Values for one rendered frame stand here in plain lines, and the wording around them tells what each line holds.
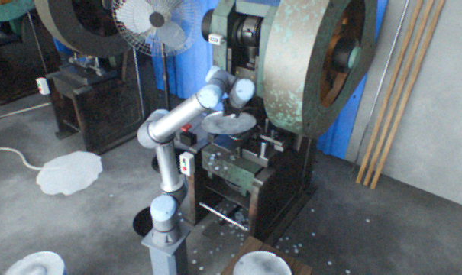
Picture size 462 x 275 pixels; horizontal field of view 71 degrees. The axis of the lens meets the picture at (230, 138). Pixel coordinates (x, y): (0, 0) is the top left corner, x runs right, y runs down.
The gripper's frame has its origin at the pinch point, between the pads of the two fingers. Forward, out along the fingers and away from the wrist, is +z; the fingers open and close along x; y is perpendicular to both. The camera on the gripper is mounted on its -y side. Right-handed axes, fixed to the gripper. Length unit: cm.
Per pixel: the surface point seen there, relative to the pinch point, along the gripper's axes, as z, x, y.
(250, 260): 22, 73, -2
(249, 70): 6.2, -24.0, -15.2
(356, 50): -34, -13, -51
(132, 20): 52, -85, 42
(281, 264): 18, 77, -16
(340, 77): -1, -13, -63
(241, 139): 28.4, 8.3, -10.7
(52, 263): 47, 57, 98
